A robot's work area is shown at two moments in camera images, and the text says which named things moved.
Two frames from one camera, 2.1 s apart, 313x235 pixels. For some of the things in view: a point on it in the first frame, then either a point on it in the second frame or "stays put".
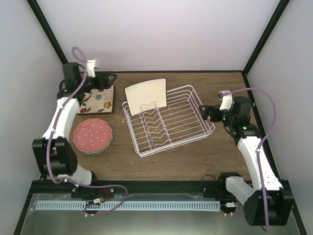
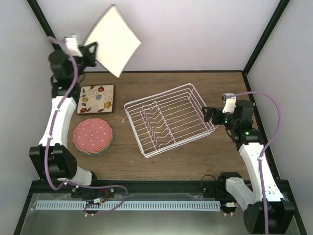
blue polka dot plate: x=96 y=153 stays put
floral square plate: x=98 y=102 stays put
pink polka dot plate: x=92 y=135 stays put
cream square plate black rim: x=146 y=92 to x=118 y=42
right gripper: x=214 y=109 stays put
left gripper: x=106 y=85 to x=89 y=56
